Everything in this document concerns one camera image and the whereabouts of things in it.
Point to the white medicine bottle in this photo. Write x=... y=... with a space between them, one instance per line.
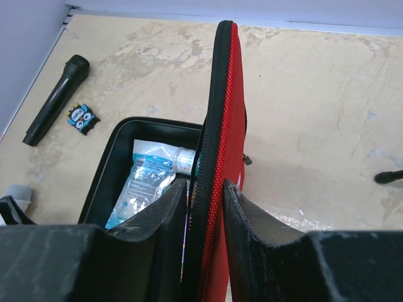
x=183 y=161

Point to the blue mask package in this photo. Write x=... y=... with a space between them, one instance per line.
x=152 y=163

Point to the black music stand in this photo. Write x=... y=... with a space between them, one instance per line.
x=388 y=177

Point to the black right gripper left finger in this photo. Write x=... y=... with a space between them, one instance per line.
x=138 y=260

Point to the blue owl toy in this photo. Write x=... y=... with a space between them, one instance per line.
x=82 y=118

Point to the black handled scissors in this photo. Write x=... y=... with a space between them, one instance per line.
x=163 y=186

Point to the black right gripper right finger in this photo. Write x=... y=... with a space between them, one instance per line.
x=271 y=261

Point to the red medicine kit case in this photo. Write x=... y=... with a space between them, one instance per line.
x=219 y=145

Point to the black microphone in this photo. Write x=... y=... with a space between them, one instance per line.
x=76 y=70

